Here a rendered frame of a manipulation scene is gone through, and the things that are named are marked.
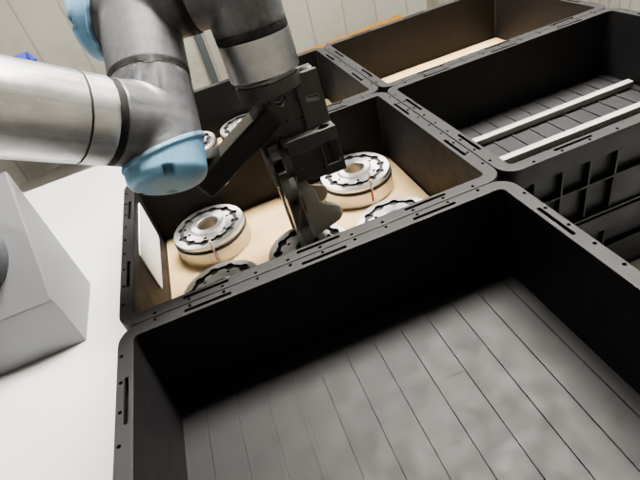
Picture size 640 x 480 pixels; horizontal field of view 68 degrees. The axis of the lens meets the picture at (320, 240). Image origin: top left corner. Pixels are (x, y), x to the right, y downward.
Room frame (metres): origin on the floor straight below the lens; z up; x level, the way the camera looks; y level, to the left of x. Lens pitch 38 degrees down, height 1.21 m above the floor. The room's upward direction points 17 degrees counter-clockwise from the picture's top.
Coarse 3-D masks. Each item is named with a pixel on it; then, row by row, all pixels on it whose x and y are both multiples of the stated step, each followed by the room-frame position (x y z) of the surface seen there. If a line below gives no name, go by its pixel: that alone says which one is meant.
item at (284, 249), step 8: (336, 224) 0.48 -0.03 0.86; (288, 232) 0.49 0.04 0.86; (328, 232) 0.46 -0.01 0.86; (336, 232) 0.46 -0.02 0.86; (280, 240) 0.48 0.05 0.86; (288, 240) 0.47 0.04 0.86; (272, 248) 0.47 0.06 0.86; (280, 248) 0.47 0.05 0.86; (288, 248) 0.46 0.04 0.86; (272, 256) 0.45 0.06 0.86
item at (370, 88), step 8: (320, 48) 0.96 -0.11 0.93; (304, 56) 0.95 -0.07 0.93; (328, 56) 0.90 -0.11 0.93; (336, 64) 0.84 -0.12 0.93; (344, 64) 0.83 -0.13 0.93; (344, 72) 0.80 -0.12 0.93; (352, 72) 0.78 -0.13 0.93; (224, 80) 0.94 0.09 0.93; (360, 80) 0.74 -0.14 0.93; (368, 80) 0.73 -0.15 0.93; (208, 88) 0.93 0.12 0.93; (216, 88) 0.93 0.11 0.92; (368, 88) 0.70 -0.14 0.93; (376, 88) 0.69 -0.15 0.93; (352, 96) 0.68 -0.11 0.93; (360, 96) 0.67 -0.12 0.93; (336, 104) 0.67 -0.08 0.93; (208, 152) 0.64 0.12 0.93
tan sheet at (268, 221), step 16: (400, 176) 0.59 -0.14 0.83; (400, 192) 0.55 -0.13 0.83; (416, 192) 0.54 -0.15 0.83; (256, 208) 0.62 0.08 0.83; (272, 208) 0.61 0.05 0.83; (256, 224) 0.58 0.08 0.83; (272, 224) 0.56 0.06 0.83; (288, 224) 0.55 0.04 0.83; (352, 224) 0.51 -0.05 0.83; (256, 240) 0.54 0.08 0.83; (272, 240) 0.53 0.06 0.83; (176, 256) 0.56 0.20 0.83; (240, 256) 0.51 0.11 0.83; (256, 256) 0.50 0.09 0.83; (176, 272) 0.52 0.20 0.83; (192, 272) 0.51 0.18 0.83; (176, 288) 0.49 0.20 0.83
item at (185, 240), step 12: (228, 204) 0.60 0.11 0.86; (192, 216) 0.60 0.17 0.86; (228, 216) 0.57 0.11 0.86; (240, 216) 0.56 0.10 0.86; (180, 228) 0.57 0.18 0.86; (228, 228) 0.54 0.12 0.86; (240, 228) 0.54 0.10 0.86; (180, 240) 0.55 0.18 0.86; (192, 240) 0.54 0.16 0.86; (204, 240) 0.53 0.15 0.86; (216, 240) 0.52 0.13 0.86; (228, 240) 0.52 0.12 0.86
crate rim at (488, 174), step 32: (384, 96) 0.65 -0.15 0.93; (416, 128) 0.54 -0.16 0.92; (480, 160) 0.42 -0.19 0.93; (128, 192) 0.59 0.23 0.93; (448, 192) 0.38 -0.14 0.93; (128, 224) 0.51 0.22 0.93; (384, 224) 0.36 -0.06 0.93; (128, 256) 0.44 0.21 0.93; (288, 256) 0.36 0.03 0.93; (128, 288) 0.38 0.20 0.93; (224, 288) 0.34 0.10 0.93; (128, 320) 0.33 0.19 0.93
